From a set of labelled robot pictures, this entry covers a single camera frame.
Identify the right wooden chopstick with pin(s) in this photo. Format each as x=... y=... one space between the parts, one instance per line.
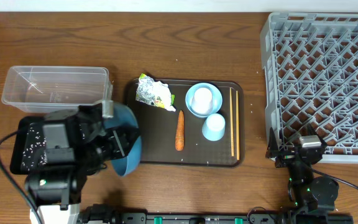
x=237 y=127

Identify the orange carrot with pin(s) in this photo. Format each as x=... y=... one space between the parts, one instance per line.
x=180 y=132

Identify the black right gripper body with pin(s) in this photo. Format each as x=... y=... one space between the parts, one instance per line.
x=286 y=157

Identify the crumpled foil snack wrapper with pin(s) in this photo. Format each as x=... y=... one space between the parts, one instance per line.
x=154 y=93

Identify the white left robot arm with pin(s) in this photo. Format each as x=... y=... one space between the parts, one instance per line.
x=49 y=185

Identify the white rice pile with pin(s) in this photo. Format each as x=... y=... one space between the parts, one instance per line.
x=34 y=155

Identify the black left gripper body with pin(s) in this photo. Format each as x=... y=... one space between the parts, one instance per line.
x=89 y=152

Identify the black waste tray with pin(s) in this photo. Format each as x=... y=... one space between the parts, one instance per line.
x=16 y=159

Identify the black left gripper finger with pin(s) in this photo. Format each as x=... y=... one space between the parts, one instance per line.
x=107 y=108
x=123 y=140

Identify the left wooden chopstick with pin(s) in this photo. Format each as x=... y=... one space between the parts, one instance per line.
x=231 y=122

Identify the grey dishwasher rack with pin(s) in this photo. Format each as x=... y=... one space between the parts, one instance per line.
x=310 y=62

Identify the dark blue bowl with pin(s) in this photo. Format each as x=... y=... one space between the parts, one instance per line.
x=125 y=123

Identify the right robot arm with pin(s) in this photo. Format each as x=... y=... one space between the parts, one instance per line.
x=314 y=197

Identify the wooden chopstick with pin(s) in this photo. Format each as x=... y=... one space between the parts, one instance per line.
x=237 y=127
x=231 y=122

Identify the brown serving tray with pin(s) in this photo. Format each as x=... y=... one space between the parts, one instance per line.
x=158 y=128

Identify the light blue small bowl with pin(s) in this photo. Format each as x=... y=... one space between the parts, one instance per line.
x=217 y=98

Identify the clear plastic bin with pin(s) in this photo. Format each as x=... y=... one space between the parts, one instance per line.
x=44 y=89

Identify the light blue plastic cup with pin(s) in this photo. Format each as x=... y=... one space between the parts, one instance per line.
x=214 y=127

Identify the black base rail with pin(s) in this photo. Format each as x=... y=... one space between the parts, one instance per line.
x=103 y=214

